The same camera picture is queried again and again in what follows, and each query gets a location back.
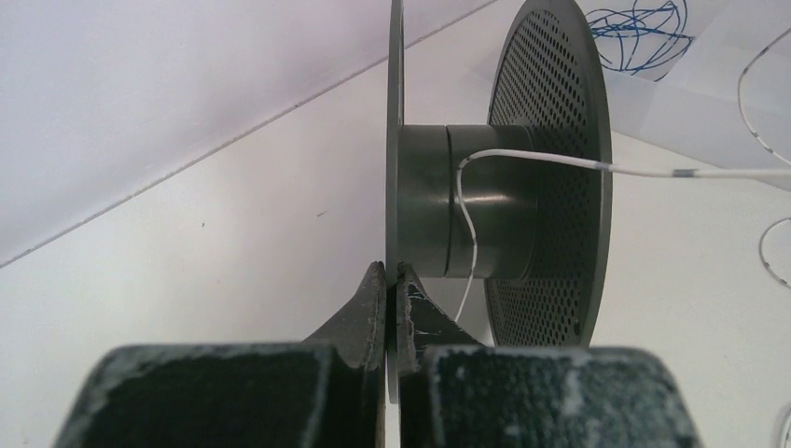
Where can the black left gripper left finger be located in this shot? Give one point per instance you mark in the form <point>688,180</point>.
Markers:
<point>325,391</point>

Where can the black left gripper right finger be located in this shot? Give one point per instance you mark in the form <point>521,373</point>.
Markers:
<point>456,392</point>

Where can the dark grey perforated spool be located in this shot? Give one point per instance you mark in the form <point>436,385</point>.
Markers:
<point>490,202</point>

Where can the clear plastic two-compartment tray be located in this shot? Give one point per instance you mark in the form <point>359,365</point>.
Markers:
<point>725,102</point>

